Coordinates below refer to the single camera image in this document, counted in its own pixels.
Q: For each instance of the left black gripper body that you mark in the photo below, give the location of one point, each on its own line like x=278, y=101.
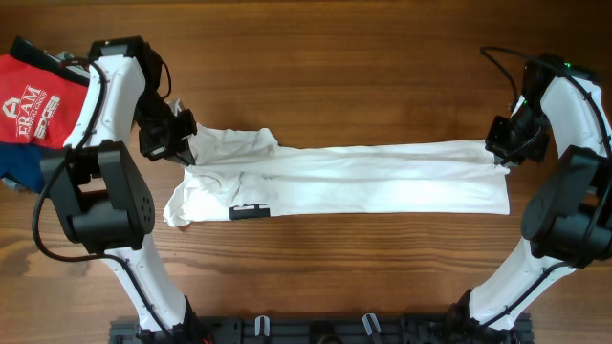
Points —
x=168, y=139

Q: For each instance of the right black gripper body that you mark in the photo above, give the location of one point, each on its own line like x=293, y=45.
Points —
x=505, y=140

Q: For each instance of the white t-shirt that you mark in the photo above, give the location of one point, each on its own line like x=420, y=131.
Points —
x=237, y=169

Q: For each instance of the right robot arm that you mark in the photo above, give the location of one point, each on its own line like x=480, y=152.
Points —
x=567, y=224

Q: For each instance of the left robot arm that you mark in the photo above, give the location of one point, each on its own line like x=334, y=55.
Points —
x=95, y=204

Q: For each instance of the navy blue folded garment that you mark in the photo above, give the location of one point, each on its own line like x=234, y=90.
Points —
x=21, y=164

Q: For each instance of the grey folded garment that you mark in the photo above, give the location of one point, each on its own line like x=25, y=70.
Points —
x=65, y=58

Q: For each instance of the red folded shirt with logo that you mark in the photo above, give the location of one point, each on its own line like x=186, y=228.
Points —
x=37, y=106

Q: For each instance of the black folded garment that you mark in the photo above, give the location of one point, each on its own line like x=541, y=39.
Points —
x=25, y=51

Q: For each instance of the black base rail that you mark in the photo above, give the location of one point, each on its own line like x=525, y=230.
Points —
x=409, y=329

